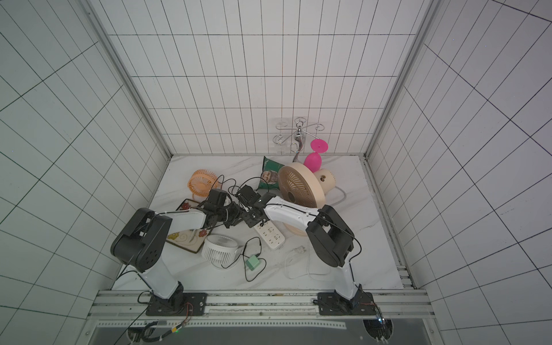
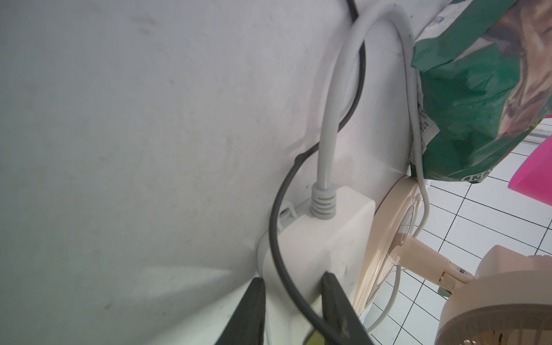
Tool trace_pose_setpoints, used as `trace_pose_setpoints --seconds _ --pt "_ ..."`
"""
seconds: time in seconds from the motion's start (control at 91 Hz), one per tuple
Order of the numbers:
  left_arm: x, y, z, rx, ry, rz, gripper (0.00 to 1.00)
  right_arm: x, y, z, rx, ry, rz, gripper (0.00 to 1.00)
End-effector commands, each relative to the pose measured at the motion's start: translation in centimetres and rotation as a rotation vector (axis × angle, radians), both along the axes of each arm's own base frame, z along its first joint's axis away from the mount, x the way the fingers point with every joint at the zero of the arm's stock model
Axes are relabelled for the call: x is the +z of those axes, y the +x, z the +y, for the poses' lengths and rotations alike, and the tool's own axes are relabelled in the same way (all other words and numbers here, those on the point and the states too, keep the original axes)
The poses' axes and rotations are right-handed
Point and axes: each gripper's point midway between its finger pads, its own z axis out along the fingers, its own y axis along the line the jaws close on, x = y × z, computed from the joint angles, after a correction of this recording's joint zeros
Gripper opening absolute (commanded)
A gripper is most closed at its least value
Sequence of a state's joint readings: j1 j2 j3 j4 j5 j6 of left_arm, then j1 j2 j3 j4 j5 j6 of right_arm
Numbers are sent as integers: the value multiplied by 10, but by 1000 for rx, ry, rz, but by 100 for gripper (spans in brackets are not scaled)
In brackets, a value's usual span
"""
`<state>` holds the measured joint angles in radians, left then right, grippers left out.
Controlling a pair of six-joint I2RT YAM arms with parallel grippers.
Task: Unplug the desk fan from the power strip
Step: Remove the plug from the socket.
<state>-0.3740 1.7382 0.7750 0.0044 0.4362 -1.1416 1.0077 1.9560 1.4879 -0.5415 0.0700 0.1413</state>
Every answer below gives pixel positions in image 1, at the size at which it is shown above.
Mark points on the white small desk fan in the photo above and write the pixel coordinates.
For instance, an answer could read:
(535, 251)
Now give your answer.
(221, 251)

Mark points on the green snack bag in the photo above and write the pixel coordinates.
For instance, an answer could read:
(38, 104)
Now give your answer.
(269, 178)

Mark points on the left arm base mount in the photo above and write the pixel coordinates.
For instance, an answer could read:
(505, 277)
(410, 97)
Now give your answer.
(179, 304)

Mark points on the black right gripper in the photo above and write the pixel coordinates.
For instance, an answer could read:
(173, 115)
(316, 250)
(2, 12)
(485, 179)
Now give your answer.
(251, 214)

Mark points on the chrome hook stand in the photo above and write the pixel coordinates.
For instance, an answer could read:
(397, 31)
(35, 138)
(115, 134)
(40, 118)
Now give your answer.
(296, 131)

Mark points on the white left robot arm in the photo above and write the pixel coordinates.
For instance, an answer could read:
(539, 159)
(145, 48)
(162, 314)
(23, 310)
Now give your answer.
(141, 242)

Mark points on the green usb adapter plug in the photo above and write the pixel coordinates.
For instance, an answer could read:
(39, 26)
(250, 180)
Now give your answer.
(252, 262)

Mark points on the aluminium mounting rail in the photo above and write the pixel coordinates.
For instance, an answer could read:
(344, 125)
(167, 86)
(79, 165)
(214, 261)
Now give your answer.
(124, 308)

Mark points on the large beige desk fan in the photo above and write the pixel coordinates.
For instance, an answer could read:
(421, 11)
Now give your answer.
(302, 193)

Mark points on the pink plastic goblet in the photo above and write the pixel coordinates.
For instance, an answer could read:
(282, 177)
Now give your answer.
(313, 161)

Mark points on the floral square plate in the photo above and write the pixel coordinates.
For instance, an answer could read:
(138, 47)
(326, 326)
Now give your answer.
(189, 240)

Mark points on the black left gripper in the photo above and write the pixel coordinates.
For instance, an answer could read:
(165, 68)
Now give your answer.
(236, 210)

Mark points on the white power strip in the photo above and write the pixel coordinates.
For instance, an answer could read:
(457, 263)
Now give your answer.
(270, 234)

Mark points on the orange small desk fan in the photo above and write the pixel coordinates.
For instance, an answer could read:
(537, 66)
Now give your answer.
(201, 182)

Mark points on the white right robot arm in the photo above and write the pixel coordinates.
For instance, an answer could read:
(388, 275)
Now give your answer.
(330, 237)

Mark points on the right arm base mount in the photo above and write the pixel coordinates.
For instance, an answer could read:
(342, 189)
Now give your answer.
(332, 304)

